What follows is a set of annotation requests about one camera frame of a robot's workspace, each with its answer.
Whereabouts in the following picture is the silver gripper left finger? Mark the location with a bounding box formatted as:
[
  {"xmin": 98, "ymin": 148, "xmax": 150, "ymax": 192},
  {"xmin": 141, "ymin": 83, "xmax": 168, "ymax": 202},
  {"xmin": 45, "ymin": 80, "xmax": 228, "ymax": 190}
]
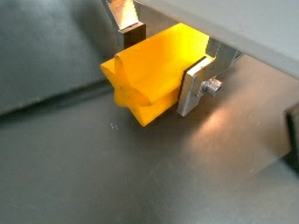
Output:
[{"xmin": 101, "ymin": 0, "xmax": 145, "ymax": 49}]

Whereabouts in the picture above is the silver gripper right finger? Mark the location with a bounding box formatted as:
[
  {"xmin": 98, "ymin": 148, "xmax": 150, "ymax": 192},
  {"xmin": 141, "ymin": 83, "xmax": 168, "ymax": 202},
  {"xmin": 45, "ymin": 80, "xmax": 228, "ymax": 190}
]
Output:
[{"xmin": 176, "ymin": 38, "xmax": 243, "ymax": 116}]

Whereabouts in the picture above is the yellow star prism block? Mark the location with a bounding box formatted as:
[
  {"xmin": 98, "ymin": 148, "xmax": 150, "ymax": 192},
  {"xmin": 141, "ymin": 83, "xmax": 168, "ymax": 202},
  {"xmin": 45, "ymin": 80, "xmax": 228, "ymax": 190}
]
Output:
[{"xmin": 100, "ymin": 24, "xmax": 209, "ymax": 126}]

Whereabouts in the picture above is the black curved cradle fixture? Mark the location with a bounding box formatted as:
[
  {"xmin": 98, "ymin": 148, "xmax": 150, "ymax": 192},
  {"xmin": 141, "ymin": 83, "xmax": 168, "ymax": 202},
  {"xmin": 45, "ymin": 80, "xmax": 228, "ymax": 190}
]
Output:
[{"xmin": 284, "ymin": 103, "xmax": 299, "ymax": 175}]

